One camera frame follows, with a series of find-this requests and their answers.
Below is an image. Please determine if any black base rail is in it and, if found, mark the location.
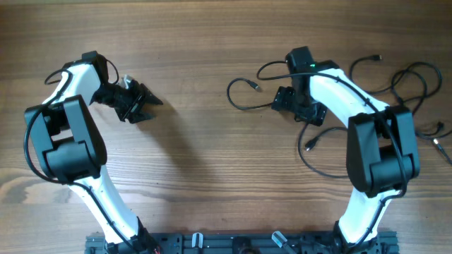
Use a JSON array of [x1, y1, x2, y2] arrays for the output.
[[84, 231, 400, 254]]

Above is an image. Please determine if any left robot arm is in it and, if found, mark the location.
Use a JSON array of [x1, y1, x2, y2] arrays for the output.
[[23, 51, 162, 253]]

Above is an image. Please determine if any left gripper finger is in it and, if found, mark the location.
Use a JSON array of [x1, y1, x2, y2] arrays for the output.
[[140, 83, 163, 105], [127, 111, 154, 123]]

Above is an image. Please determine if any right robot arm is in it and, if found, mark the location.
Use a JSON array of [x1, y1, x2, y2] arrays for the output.
[[271, 47, 420, 253]]

